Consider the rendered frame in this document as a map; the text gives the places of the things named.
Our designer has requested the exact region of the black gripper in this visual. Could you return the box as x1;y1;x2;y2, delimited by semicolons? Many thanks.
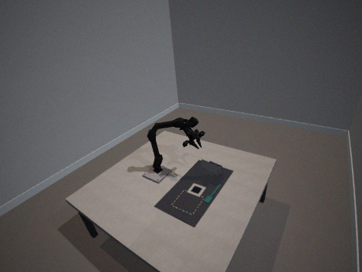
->
183;129;205;149

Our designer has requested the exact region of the beige square tile with dark square centre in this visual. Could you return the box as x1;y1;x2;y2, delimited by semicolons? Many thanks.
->
187;184;206;197

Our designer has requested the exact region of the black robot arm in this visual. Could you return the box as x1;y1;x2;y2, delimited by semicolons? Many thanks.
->
147;117;199;173

